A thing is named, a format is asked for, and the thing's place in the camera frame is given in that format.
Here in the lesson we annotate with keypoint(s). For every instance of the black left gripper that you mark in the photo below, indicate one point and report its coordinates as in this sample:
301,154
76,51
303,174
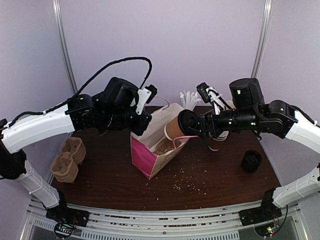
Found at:
139,128

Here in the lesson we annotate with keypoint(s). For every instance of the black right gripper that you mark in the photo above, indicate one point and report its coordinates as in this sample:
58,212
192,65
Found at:
204,124

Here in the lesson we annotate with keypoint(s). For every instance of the stack of brown paper cups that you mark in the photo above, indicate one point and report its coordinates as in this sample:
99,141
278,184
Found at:
214,144

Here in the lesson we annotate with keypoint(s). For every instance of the single pulp cup carrier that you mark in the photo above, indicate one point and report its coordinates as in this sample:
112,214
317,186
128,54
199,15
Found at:
163,147

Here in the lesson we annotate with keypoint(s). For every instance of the white pink paper bag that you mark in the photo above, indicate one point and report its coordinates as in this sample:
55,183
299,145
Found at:
148,163

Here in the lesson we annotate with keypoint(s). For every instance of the stack of black cup lids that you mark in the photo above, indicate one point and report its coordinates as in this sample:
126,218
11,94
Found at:
251,161

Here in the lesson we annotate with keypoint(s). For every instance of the stack of pulp cup carriers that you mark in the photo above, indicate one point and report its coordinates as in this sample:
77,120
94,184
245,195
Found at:
65,166

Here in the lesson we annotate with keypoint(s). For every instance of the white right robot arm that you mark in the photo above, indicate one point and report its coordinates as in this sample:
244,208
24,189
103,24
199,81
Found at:
292,137

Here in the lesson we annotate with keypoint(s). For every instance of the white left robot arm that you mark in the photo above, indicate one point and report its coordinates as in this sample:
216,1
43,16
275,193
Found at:
22,142

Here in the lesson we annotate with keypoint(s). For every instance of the glass jar of straws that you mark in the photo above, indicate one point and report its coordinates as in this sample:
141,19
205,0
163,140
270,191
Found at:
190,98

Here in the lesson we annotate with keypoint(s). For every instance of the white ceramic mug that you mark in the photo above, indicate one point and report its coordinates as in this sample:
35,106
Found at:
228,103

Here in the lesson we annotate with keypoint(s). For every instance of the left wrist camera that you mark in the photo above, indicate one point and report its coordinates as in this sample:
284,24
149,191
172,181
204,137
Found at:
145,95

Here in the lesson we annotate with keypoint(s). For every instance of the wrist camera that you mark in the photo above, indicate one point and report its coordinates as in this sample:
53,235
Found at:
145,95
210,95

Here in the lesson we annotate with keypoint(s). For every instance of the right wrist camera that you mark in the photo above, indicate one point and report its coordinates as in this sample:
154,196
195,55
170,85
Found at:
210,95

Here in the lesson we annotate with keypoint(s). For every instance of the aluminium frame post left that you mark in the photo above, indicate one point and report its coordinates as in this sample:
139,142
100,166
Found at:
63,43

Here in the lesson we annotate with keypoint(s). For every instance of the aluminium frame post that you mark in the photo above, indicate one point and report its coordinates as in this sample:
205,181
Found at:
63,43
263,38

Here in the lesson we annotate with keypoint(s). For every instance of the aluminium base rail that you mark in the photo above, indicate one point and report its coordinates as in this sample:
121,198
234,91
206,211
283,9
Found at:
217,223

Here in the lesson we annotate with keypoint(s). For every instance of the aluminium frame post right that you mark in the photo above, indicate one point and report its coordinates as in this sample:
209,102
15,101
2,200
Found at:
263,38

